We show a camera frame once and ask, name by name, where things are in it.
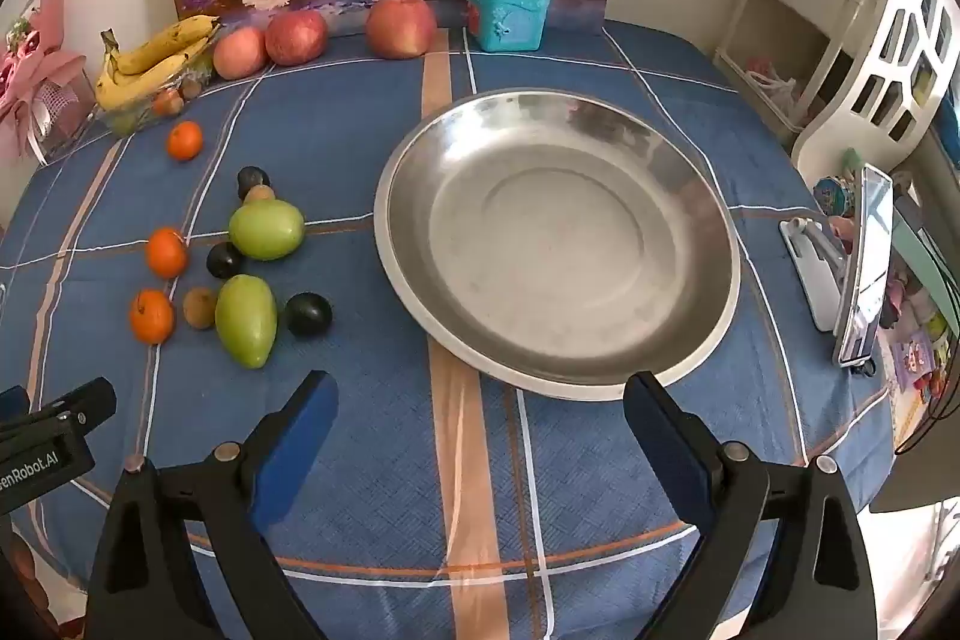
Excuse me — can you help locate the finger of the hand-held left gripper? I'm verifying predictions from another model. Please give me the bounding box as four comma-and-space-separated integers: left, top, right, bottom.
0, 377, 118, 444

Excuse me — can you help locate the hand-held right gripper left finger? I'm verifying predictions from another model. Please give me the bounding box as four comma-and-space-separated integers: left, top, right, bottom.
84, 370, 340, 640

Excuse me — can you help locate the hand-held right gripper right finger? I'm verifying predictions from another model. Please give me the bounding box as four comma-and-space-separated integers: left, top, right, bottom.
624, 371, 878, 640

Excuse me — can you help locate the green mango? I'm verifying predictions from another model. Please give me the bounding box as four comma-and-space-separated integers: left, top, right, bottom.
229, 199, 306, 260
215, 275, 278, 369

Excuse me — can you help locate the white phone stand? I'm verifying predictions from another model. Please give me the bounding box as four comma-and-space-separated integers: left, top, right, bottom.
778, 218, 852, 333

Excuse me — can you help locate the colourful sticker book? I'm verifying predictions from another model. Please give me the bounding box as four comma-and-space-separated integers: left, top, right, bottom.
892, 329, 947, 397

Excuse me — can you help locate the smartphone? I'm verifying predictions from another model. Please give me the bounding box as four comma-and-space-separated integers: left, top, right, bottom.
834, 164, 895, 367

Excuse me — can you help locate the blue plaid tablecloth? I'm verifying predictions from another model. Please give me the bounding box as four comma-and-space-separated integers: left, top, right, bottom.
0, 21, 893, 640

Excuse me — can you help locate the clear glass vase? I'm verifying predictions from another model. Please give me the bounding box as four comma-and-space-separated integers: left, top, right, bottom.
30, 74, 100, 161

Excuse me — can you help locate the clear plastic tray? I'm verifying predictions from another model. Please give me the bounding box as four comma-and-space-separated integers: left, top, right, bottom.
94, 51, 218, 137

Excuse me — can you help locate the round printed tin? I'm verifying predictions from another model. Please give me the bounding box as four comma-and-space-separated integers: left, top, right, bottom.
814, 175, 856, 215

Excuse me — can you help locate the pink bouquet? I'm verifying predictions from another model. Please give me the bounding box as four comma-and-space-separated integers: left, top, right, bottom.
0, 0, 89, 161

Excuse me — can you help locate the banana bunch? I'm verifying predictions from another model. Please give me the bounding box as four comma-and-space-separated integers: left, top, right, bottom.
94, 15, 222, 112

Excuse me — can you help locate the white plastic bag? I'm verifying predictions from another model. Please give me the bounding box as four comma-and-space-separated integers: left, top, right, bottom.
746, 59, 800, 116

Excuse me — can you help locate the pale red apple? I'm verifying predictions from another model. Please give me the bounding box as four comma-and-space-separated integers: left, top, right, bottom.
214, 26, 269, 80

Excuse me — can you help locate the dark red apple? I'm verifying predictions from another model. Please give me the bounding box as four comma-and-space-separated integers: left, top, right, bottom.
265, 10, 329, 67

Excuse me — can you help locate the large red apple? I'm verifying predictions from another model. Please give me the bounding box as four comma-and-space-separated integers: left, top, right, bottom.
366, 0, 437, 60

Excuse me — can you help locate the white cutout shelf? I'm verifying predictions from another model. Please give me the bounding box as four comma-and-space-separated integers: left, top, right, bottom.
791, 0, 960, 184

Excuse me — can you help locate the white chair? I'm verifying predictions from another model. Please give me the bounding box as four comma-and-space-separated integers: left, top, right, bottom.
712, 0, 871, 131

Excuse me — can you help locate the teal tin box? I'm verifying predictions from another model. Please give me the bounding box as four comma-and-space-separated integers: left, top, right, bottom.
466, 0, 552, 52

